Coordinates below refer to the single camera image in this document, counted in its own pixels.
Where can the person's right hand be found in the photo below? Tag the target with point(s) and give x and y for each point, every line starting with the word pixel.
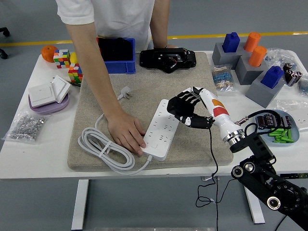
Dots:
pixel 125 132

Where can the blue plastic bin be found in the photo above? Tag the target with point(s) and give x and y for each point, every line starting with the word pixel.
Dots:
pixel 120 68

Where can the purple oval tray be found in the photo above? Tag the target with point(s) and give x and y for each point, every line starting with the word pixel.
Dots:
pixel 53 109

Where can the multicolour puzzle cube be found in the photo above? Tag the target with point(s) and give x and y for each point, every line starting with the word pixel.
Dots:
pixel 75 73
pixel 61 60

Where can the white table leg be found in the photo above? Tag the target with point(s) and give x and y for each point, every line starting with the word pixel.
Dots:
pixel 80 204
pixel 255 209

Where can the black chair base with castors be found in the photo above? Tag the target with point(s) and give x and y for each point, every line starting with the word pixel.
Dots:
pixel 6 32

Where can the person's left forearm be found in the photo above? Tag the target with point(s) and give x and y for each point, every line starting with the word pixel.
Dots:
pixel 160 24

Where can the person's right forearm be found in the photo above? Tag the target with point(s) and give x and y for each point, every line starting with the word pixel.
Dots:
pixel 96 72

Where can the clear bag of blue parts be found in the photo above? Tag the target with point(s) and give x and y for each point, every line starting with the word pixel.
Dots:
pixel 281 56

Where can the black electronic device housing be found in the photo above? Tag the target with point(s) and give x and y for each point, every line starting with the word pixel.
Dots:
pixel 149 57

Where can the orange fruit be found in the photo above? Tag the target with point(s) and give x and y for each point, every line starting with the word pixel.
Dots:
pixel 47 54

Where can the grey socket block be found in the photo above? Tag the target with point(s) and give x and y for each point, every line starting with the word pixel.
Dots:
pixel 217 57
pixel 245 72
pixel 262 95

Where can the light blue oval plate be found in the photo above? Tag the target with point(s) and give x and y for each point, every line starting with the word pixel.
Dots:
pixel 294 133

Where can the clear bag of metal nuts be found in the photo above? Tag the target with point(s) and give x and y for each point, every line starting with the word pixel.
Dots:
pixel 26 126

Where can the person's left hand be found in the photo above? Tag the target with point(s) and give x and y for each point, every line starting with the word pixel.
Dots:
pixel 172 46

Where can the black table control panel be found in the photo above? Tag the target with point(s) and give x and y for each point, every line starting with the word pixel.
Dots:
pixel 297 176

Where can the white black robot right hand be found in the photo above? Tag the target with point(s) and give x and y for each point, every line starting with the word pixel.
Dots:
pixel 221 115

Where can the clear bag of resistors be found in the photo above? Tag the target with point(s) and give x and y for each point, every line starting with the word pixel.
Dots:
pixel 222 78

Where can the orange cylinder peg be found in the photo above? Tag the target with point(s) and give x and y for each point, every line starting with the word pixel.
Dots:
pixel 257 57
pixel 252 41

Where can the white wall switch panel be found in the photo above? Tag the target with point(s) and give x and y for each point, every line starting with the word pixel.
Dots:
pixel 61 87
pixel 41 95

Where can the clear empty-looking plastic bag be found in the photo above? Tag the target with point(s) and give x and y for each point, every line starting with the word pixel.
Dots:
pixel 292 106

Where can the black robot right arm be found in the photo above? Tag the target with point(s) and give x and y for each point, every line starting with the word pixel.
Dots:
pixel 255 144

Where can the small black capacitor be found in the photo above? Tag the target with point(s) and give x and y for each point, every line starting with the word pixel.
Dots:
pixel 287 122
pixel 260 122
pixel 268 120
pixel 276 120

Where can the person torso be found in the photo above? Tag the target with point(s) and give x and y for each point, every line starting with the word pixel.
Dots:
pixel 120 16

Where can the small dark metal tool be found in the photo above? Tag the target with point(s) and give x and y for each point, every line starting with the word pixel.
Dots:
pixel 75 84

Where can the blue square peg block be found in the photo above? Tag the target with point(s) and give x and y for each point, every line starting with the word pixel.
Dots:
pixel 273 77
pixel 231 43

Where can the black and red cloth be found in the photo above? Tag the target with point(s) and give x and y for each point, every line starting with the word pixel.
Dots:
pixel 115 50

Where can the large dark capacitor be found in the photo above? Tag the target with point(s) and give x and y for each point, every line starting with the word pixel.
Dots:
pixel 288 66
pixel 297 78
pixel 289 75

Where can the grey-brown felt mat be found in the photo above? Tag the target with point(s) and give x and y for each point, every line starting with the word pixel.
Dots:
pixel 149 81

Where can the yellow lemon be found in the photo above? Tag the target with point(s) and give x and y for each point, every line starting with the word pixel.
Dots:
pixel 73 57

